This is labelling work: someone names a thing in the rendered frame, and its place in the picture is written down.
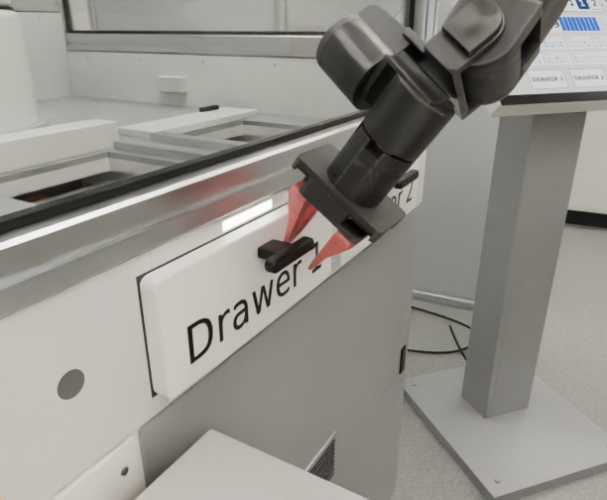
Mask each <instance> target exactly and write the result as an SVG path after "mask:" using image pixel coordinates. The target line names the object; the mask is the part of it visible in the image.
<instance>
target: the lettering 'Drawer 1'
mask: <svg viewBox="0 0 607 500"><path fill-rule="evenodd" d="M314 247H315V256H316V255H317V254H318V241H317V242H315V243H314V245H313V248H314ZM313 248H312V249H313ZM301 262H302V259H300V260H299V261H298V262H297V263H296V264H294V287H295V286H296V285H297V267H298V265H299V264H300V263H301ZM285 274H286V275H287V279H286V280H284V281H283V282H282V283H281V284H280V280H281V278H282V276H283V275H285ZM273 280H274V279H273ZM273 280H271V282H270V290H269V297H267V292H266V288H265V285H264V286H262V287H261V295H260V302H259V304H258V301H257V297H256V292H253V293H252V295H253V299H254V303H255V307H256V311H257V314H259V313H260V312H261V307H262V299H263V292H264V297H265V301H266V306H267V307H268V306H269V305H270V303H271V295H272V288H273ZM289 280H290V274H289V272H288V271H287V270H285V271H283V272H282V273H281V275H280V276H279V278H278V282H277V294H278V296H279V297H282V296H284V295H285V294H286V293H287V292H288V291H289V290H290V287H288V288H287V289H286V290H285V291H284V292H283V293H281V292H280V287H281V286H282V285H284V284H285V283H286V282H288V281H289ZM241 304H244V306H245V308H244V309H243V310H241V311H240V312H239V313H238V314H237V315H236V316H235V317H234V321H233V326H234V328H235V329H240V328H241V327H242V326H243V325H244V323H247V322H248V321H249V316H248V304H247V301H246V300H241V301H239V302H238V303H237V304H236V305H235V306H234V310H236V308H237V307H238V306H240V305H241ZM243 312H245V316H244V320H243V321H242V323H241V324H239V325H237V318H238V316H239V315H240V314H241V313H243ZM228 313H230V309H228V310H226V311H225V312H224V314H223V315H222V314H221V315H219V316H218V323H219V337H220V342H221V341H223V319H224V317H225V316H226V315H227V314H228ZM201 323H205V324H206V325H207V327H208V341H207V344H206V346H205V348H204V349H203V350H202V351H201V352H200V353H199V354H197V355H196V356H195V357H194V348H193V338H192V329H193V328H194V327H196V326H197V325H199V324H201ZM187 335H188V346H189V356H190V364H192V363H193V362H195V361H196V360H197V359H199V358H200V357H201V356H202V355H203V354H204V353H205V352H206V351H207V350H208V348H209V346H210V344H211V341H212V336H213V329H212V323H211V321H210V319H208V318H201V319H199V320H197V321H196V322H194V323H193V324H191V325H190V326H188V327H187Z"/></svg>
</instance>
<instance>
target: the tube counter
mask: <svg viewBox="0 0 607 500"><path fill-rule="evenodd" d="M550 31H551V32H607V16H560V17H559V19H558V20H557V22H556V23H555V25H554V26H553V27H552V29H551V30H550Z"/></svg>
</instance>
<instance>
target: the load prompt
mask: <svg viewBox="0 0 607 500"><path fill-rule="evenodd" d="M563 12H602V13H606V12H605V10H604V8H603V5H602V3H601V1H600V0H568V3H567V5H566V7H565V9H564V10H563Z"/></svg>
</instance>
